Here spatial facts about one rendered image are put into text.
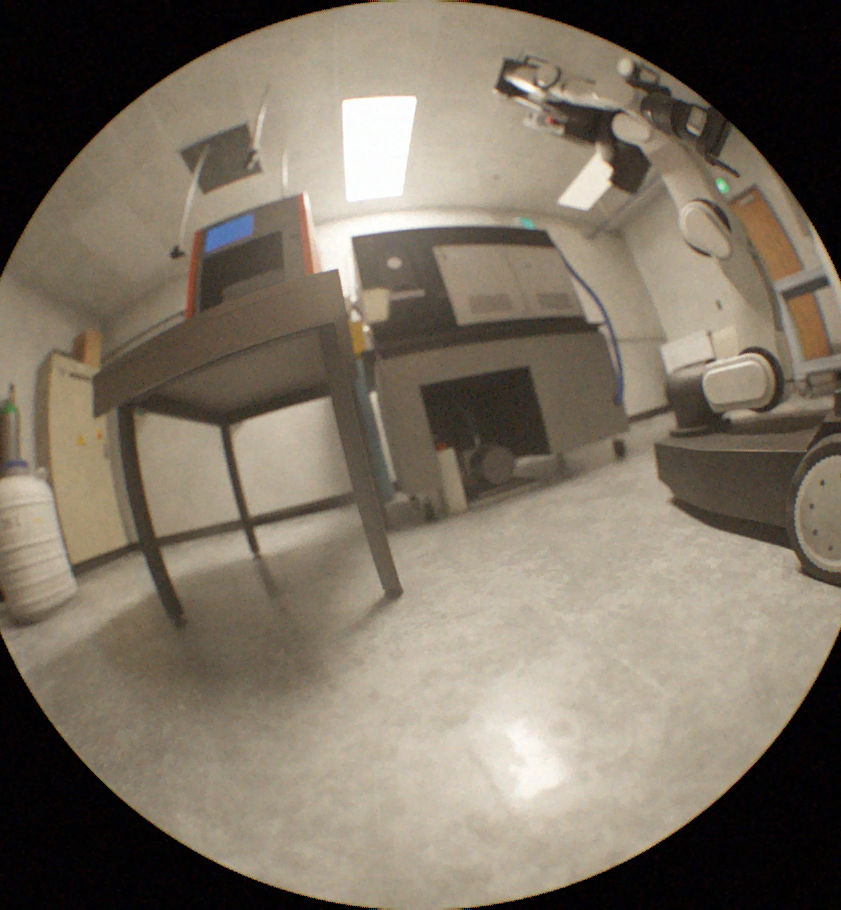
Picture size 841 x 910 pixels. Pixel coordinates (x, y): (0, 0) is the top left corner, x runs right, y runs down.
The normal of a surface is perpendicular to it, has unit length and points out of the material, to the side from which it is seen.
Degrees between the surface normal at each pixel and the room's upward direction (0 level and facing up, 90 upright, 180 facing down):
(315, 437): 90
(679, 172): 90
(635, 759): 0
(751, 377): 90
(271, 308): 90
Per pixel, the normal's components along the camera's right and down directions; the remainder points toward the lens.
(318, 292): 0.14, -0.01
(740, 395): -0.97, 0.24
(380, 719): -0.24, -0.97
